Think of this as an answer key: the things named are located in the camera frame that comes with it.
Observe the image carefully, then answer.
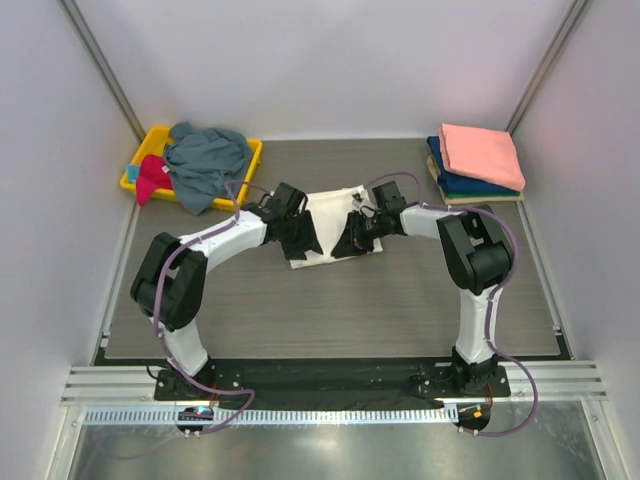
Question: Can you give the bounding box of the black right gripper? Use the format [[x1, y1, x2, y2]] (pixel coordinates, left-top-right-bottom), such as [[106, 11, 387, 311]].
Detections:
[[333, 209, 389, 259]]

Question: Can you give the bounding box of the cream white t shirt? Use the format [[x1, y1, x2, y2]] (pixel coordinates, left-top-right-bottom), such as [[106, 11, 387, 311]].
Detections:
[[289, 185, 375, 270]]

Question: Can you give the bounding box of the yellow plastic bin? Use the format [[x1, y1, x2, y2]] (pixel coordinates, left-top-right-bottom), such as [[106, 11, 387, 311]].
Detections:
[[120, 126, 263, 206]]

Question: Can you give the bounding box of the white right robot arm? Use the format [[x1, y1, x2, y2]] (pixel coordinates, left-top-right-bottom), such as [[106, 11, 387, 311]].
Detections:
[[331, 181, 515, 396]]

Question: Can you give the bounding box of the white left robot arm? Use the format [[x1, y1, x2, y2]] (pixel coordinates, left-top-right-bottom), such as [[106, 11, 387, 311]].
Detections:
[[130, 182, 322, 400]]

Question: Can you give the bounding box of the folded beige t shirt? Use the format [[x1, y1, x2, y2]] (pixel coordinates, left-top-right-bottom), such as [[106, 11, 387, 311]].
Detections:
[[427, 155, 524, 206]]

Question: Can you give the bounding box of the folded navy blue t shirt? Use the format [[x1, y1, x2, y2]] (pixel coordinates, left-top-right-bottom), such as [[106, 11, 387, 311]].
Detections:
[[426, 136, 519, 198]]

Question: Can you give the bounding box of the grey blue t shirt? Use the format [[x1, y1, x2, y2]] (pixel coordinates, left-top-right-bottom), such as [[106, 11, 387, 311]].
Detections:
[[163, 122, 253, 215]]

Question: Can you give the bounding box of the magenta red t shirt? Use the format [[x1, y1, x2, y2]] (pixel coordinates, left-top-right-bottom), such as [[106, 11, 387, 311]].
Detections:
[[135, 155, 173, 206]]

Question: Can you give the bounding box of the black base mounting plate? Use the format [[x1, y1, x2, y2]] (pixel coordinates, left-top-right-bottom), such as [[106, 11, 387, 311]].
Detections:
[[154, 357, 511, 411]]

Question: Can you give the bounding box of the folded pink t shirt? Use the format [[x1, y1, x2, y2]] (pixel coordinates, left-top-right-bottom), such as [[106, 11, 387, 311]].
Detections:
[[438, 123, 526, 192]]

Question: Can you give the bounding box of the light blue cloth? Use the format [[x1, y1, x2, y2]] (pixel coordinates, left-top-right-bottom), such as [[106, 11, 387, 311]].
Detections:
[[126, 164, 140, 184]]

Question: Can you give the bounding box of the white slotted cable duct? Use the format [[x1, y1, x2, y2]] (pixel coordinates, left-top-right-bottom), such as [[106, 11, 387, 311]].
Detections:
[[84, 404, 458, 427]]

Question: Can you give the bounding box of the aluminium frame rail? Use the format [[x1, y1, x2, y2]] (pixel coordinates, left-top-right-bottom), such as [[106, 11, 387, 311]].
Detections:
[[60, 361, 608, 406]]

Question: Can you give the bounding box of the left aluminium corner post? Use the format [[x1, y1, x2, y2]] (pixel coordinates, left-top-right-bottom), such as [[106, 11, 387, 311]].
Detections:
[[58, 0, 146, 143]]

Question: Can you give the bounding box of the aluminium corner post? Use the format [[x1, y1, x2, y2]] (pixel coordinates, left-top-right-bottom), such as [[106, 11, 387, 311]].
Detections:
[[58, 0, 146, 143], [506, 0, 593, 135]]

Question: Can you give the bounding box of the right aluminium corner post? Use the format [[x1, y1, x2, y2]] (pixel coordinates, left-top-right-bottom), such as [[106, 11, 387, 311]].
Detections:
[[506, 0, 593, 135]]

